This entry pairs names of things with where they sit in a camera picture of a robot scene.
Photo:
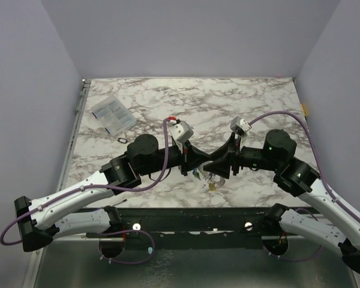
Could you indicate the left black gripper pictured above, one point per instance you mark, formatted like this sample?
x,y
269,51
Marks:
x,y
191,158

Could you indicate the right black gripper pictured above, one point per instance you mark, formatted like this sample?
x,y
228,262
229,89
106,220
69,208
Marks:
x,y
234,159

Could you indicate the keyring bunch with keys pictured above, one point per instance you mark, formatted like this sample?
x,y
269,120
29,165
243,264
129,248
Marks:
x,y
208,180

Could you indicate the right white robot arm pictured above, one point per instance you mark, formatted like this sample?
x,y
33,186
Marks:
x,y
299,179

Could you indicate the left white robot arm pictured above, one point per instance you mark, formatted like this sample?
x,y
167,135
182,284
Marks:
x,y
65,213

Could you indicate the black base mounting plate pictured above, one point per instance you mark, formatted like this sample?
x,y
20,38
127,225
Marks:
x,y
173,228

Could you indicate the clear plastic organizer box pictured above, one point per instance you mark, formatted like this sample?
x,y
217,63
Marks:
x,y
113,115

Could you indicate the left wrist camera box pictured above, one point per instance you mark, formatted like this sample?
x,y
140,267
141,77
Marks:
x,y
180,132

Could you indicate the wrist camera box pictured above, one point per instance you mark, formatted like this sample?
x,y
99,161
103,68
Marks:
x,y
180,132
240,126

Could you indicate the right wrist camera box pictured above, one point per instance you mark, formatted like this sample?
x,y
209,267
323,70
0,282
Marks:
x,y
240,126

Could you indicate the aluminium extrusion rail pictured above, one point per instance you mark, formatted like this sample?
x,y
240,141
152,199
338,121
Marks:
x,y
77,237

